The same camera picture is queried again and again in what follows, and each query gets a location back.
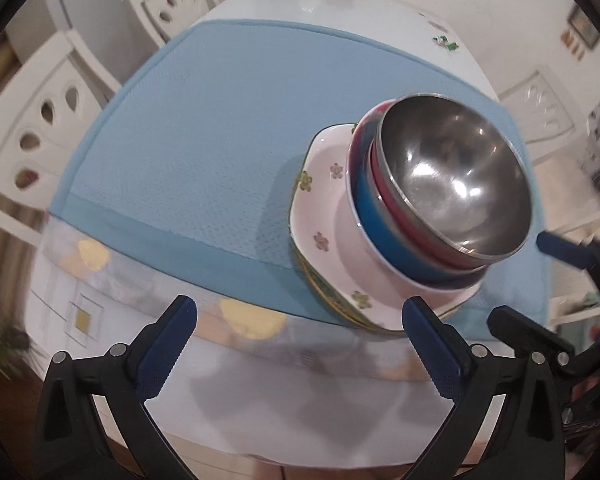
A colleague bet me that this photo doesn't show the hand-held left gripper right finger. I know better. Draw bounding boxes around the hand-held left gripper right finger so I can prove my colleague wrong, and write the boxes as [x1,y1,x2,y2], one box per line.
[401,296,571,480]

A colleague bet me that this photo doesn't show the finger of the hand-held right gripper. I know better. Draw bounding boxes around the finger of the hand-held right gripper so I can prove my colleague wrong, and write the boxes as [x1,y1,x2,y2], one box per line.
[536,230,600,311]
[486,305,578,378]

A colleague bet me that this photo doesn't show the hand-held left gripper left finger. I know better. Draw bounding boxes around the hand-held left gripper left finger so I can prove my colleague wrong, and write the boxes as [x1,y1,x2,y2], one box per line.
[32,295,198,480]

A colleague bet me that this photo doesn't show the pink cartoon bowl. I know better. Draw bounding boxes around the pink cartoon bowl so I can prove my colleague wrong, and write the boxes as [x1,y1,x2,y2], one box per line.
[335,97,483,307]

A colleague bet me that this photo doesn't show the round floral plate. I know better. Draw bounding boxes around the round floral plate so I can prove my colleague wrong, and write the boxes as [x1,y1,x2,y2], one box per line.
[294,250,461,331]

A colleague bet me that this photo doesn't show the red steel bowl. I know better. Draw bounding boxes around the red steel bowl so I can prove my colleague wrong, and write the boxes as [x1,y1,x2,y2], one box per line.
[370,92,532,271]

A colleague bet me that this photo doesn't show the blue steel bowl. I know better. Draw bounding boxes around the blue steel bowl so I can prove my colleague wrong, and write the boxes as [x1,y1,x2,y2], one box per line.
[349,105,486,291]

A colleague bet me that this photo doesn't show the hexagonal green leaf plate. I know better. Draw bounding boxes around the hexagonal green leaf plate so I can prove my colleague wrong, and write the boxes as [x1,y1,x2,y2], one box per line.
[289,232,381,328]

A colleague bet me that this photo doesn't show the white floral square plate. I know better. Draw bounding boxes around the white floral square plate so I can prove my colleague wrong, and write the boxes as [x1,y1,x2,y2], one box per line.
[286,122,483,332]

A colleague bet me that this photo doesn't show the white dining chair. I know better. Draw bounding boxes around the white dining chair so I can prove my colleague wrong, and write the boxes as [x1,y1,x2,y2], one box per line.
[0,29,123,246]
[545,195,600,321]
[122,0,218,48]
[497,70,581,163]

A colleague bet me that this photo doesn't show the green houseplant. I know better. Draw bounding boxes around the green houseplant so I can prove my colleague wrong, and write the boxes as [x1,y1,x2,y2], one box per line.
[0,295,36,376]

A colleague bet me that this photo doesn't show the light blue table mat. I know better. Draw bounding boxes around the light blue table mat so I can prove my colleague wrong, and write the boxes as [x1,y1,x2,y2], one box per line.
[44,19,551,341]

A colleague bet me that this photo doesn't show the white cabinet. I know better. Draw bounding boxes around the white cabinet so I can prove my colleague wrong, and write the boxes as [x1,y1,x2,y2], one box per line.
[45,0,131,51]

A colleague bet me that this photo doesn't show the wooden wall ornaments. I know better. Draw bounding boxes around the wooden wall ornaments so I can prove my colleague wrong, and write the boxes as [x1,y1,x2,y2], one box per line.
[560,30,583,61]

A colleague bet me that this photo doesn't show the framed wall picture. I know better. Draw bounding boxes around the framed wall picture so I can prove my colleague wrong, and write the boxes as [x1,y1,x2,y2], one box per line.
[567,5,600,51]

